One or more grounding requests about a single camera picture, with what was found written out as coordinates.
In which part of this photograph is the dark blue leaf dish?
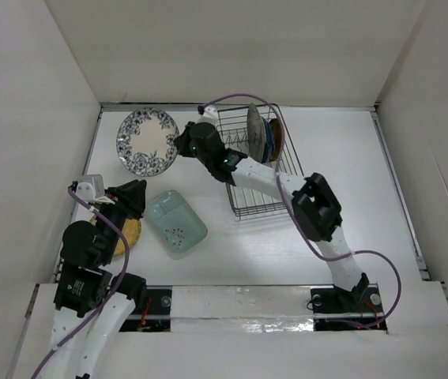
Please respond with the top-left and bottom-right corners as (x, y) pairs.
(262, 118), (275, 163)

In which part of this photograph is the grey reindeer plate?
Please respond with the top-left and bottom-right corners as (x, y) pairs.
(247, 103), (267, 163)

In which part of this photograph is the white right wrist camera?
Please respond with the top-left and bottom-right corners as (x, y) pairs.
(197, 104), (219, 126)

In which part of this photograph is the metal front rail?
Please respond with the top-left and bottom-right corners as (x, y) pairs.
(127, 307), (382, 323)

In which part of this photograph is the blue floral white plate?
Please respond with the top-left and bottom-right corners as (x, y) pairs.
(115, 107), (179, 178)

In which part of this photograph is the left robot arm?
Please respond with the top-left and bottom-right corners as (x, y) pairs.
(32, 174), (147, 378)

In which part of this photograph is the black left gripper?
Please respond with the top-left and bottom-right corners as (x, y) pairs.
(96, 177), (146, 262)

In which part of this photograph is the purple camera cable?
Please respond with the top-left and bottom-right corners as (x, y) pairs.
(29, 185), (132, 379)
(198, 93), (402, 329)

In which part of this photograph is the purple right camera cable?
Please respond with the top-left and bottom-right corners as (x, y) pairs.
(198, 93), (402, 329)

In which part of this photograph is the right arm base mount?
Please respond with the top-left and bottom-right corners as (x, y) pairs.
(306, 286), (387, 332)

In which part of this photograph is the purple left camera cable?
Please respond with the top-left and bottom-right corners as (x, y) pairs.
(29, 185), (132, 379)

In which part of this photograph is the grey wire dish rack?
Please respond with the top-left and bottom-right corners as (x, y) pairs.
(216, 106), (304, 220)

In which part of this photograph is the yellow woven round plate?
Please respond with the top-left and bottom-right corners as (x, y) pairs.
(90, 216), (141, 264)

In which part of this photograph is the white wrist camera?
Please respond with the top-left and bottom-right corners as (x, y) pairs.
(197, 104), (219, 126)
(70, 174), (105, 203)

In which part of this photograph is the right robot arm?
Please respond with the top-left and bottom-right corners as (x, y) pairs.
(174, 122), (369, 313)

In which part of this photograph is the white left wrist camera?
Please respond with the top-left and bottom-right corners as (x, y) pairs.
(70, 174), (105, 203)

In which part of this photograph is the yellow patterned round plate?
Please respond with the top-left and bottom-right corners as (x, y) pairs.
(269, 118), (284, 162)

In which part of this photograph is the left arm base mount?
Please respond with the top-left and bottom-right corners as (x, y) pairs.
(120, 287), (172, 332)

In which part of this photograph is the light green rectangular tray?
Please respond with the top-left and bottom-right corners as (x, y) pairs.
(145, 189), (208, 260)

